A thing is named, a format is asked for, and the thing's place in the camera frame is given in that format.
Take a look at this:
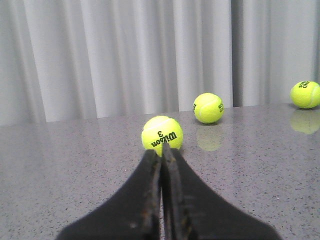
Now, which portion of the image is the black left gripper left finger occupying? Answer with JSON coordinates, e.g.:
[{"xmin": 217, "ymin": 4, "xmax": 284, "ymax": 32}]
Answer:
[{"xmin": 57, "ymin": 150, "xmax": 161, "ymax": 240}]

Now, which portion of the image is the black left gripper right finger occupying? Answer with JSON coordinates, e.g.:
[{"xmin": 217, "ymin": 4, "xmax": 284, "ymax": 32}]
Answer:
[{"xmin": 162, "ymin": 143, "xmax": 281, "ymax": 240}]

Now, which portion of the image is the far left tennis ball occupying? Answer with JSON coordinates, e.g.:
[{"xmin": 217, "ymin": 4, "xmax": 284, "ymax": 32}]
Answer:
[{"xmin": 141, "ymin": 115, "xmax": 184, "ymax": 157}]

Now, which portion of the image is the Roland Garros tennis ball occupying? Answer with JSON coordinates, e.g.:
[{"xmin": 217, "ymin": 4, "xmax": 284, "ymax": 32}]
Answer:
[{"xmin": 193, "ymin": 92, "xmax": 224, "ymax": 124}]

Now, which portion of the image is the middle tennis ball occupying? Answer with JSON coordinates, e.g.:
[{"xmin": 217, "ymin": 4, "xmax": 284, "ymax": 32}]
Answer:
[{"xmin": 290, "ymin": 81, "xmax": 320, "ymax": 109}]

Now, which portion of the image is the white pleated curtain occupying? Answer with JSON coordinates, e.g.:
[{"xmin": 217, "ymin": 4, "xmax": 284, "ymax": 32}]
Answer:
[{"xmin": 0, "ymin": 0, "xmax": 320, "ymax": 126}]

